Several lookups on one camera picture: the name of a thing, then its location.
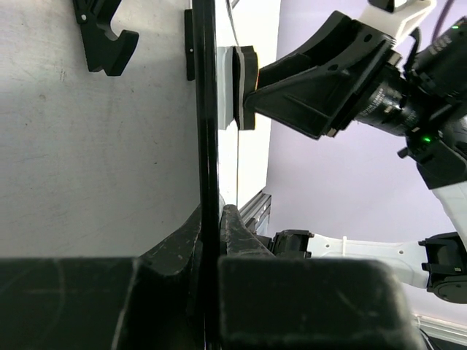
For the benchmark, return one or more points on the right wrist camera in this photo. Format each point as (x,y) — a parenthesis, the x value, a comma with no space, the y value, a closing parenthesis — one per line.
(397,19)

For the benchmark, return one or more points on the black framed whiteboard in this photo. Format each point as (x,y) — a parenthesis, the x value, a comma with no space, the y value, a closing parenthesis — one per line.
(98,166)

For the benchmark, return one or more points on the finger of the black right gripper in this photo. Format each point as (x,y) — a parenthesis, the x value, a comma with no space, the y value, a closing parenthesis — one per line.
(331,39)
(318,100)

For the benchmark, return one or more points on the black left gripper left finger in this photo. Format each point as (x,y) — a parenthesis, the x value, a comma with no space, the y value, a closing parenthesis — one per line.
(144,302)

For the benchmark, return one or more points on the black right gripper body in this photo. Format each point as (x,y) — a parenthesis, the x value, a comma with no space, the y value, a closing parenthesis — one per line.
(432,82)

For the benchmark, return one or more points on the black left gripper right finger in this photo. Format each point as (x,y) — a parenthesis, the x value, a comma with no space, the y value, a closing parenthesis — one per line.
(269,302)

